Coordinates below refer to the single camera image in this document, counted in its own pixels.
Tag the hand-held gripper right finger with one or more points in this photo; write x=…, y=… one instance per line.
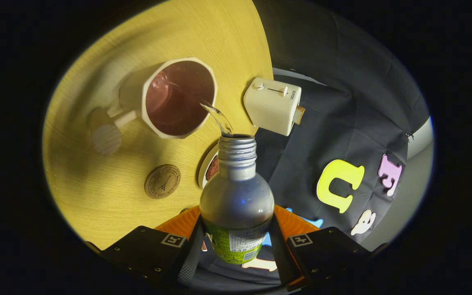
x=281, y=254

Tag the clear juice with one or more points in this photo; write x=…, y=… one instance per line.
x=219, y=119

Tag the silver bottle with green label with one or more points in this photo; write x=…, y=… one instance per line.
x=236, y=200

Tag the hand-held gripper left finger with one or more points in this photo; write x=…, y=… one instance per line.
x=193, y=258

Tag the red meat slice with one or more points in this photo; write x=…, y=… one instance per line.
x=212, y=168

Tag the white toaster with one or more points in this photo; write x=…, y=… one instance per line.
x=271, y=106

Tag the round cork coaster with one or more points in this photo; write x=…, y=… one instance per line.
x=162, y=181

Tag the black backdrop cloth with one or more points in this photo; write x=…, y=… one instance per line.
x=301, y=135

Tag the grey round plate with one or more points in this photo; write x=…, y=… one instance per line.
x=202, y=168

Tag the toast slice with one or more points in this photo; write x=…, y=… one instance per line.
x=300, y=114

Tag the wooden table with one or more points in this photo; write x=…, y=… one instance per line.
x=96, y=196

